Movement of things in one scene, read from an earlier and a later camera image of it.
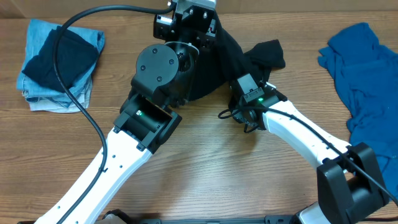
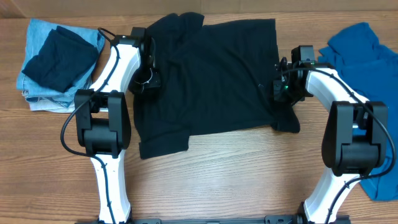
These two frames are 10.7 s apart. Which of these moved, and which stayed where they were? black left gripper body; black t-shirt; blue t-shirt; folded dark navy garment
Moved: black t-shirt; black left gripper body
Stayed: folded dark navy garment; blue t-shirt
